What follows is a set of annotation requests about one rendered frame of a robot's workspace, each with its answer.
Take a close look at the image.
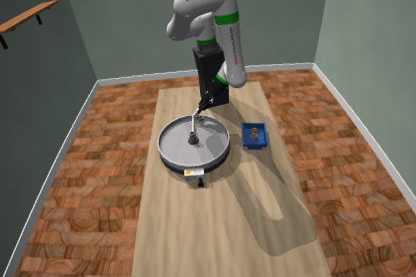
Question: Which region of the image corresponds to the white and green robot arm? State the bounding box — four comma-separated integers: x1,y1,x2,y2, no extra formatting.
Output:
167,0,247,92

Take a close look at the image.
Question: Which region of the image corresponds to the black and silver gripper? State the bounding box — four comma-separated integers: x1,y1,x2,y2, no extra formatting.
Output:
193,84,221,118

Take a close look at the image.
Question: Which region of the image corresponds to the blue open crate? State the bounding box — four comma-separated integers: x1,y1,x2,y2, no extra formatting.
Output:
242,123,268,150

